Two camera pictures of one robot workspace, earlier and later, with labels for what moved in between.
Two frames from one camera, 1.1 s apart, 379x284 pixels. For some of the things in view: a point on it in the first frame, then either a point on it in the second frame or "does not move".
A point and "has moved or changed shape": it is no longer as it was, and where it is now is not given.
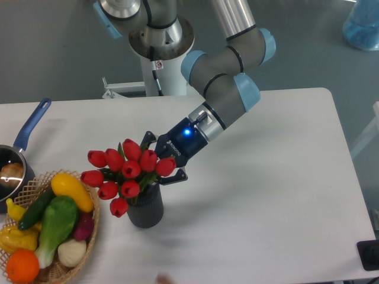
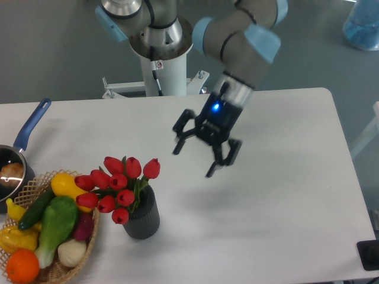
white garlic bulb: (71, 252) does not move
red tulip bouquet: (124, 171) has moved or changed shape
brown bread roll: (11, 174) does not move
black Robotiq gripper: (182, 142) → (213, 123)
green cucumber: (37, 208) does not move
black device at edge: (368, 251) does not move
